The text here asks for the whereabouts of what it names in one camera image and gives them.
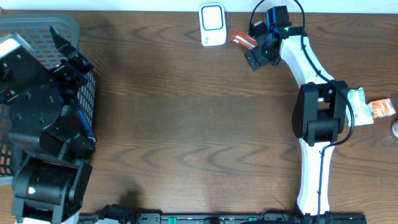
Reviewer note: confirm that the grey plastic mesh basket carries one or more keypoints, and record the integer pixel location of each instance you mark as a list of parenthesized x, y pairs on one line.
[(35, 30)]

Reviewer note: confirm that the green lid white jar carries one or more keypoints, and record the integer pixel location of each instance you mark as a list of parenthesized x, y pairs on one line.
[(394, 128)]

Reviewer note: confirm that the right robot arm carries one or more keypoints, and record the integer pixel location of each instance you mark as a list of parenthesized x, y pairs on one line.
[(320, 108)]

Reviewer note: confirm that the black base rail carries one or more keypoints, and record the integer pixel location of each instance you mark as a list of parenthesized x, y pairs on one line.
[(120, 215)]

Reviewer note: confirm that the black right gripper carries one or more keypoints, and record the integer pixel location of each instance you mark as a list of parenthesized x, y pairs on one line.
[(262, 58)]

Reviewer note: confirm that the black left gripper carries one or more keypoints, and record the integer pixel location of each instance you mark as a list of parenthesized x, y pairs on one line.
[(73, 66)]

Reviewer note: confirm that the white barcode scanner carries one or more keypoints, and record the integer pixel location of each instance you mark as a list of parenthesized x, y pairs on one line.
[(212, 24)]

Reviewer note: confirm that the teal white wipes packet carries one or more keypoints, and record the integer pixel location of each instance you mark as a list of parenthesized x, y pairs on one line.
[(362, 114)]

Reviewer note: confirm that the orange Kleenex tissue pack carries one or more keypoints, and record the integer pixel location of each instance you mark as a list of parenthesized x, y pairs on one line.
[(381, 108)]

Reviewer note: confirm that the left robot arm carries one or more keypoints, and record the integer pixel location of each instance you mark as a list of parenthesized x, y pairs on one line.
[(51, 137)]

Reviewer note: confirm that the red white snack packet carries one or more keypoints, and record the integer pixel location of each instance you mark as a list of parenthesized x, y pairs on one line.
[(243, 39)]

